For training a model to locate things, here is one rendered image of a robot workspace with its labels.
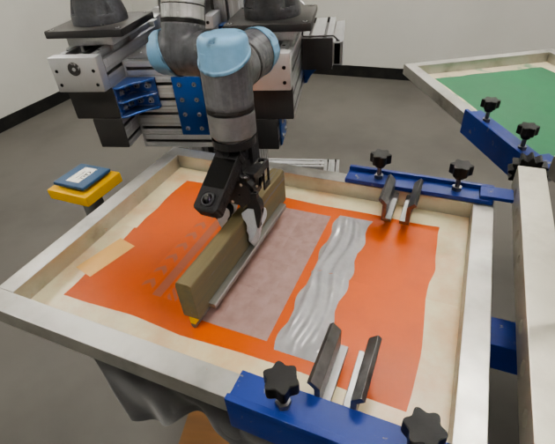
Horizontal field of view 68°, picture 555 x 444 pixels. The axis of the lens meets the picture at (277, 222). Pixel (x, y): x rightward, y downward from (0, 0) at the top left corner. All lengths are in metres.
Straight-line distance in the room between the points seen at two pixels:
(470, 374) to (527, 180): 0.44
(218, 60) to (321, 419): 0.48
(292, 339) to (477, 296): 0.30
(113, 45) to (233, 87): 0.73
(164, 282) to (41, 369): 1.36
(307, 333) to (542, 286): 0.34
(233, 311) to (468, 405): 0.37
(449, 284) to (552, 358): 0.23
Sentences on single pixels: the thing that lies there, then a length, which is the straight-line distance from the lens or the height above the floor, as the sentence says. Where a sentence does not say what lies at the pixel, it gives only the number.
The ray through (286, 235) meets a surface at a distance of 0.85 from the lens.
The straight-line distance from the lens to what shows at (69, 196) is 1.15.
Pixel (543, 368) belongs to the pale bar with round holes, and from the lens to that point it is 0.60.
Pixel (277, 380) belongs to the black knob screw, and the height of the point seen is 1.06.
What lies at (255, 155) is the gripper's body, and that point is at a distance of 0.73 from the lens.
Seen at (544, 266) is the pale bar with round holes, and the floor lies 1.04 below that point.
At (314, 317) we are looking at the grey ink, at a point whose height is 0.96.
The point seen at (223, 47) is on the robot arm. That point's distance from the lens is 0.61.
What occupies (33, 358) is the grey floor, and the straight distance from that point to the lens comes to 2.16.
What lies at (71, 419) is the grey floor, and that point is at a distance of 1.90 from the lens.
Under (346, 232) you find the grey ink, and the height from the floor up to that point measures 0.96.
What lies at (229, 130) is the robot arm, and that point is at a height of 1.23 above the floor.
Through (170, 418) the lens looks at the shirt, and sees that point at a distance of 1.02.
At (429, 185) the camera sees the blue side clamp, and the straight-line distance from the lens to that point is 0.93.
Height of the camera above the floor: 1.49
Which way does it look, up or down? 38 degrees down
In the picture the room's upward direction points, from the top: 4 degrees counter-clockwise
